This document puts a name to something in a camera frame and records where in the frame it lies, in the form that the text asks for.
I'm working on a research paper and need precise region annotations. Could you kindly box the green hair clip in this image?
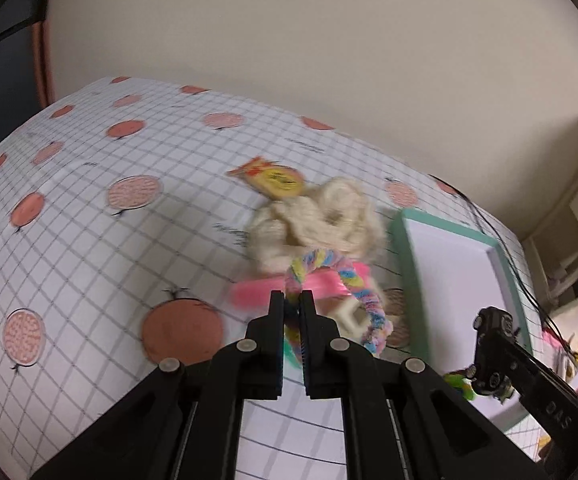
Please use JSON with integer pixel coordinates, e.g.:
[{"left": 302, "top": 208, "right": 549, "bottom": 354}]
[{"left": 444, "top": 367, "right": 515, "bottom": 403}]

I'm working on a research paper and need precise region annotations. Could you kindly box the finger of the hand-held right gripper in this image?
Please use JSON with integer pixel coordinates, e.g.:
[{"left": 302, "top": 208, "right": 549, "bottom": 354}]
[{"left": 470, "top": 306, "right": 518, "bottom": 397}]

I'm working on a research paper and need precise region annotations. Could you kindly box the pink hair roller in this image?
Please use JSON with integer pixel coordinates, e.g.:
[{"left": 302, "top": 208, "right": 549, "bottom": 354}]
[{"left": 229, "top": 262, "right": 370, "bottom": 308}]

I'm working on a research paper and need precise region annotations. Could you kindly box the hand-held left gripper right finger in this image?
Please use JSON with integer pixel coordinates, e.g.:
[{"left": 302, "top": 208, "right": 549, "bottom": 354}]
[{"left": 299, "top": 290, "right": 545, "bottom": 480}]

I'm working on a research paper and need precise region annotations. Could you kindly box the teal cardboard box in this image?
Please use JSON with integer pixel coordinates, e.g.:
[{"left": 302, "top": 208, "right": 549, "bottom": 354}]
[{"left": 388, "top": 208, "right": 542, "bottom": 461}]

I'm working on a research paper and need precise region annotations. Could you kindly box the rainbow braided scrunchie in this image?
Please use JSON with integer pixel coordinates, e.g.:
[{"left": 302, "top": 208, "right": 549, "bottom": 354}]
[{"left": 284, "top": 247, "right": 395, "bottom": 368}]

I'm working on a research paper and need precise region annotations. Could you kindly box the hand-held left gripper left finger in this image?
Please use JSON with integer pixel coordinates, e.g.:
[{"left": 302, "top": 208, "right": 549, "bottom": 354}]
[{"left": 31, "top": 290, "right": 286, "bottom": 480}]

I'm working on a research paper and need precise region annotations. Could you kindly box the cream fluffy scrunchie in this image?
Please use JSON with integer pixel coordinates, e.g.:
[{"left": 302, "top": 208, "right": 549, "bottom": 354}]
[{"left": 246, "top": 177, "right": 385, "bottom": 278}]

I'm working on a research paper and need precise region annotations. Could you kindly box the yellow snack packet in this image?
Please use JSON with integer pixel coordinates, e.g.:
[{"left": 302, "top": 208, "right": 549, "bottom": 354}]
[{"left": 226, "top": 156, "right": 306, "bottom": 200}]

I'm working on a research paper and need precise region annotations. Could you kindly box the black cable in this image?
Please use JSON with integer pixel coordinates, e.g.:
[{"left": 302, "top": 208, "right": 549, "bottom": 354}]
[
  {"left": 462, "top": 194, "right": 565, "bottom": 346},
  {"left": 429, "top": 175, "right": 575, "bottom": 356}
]

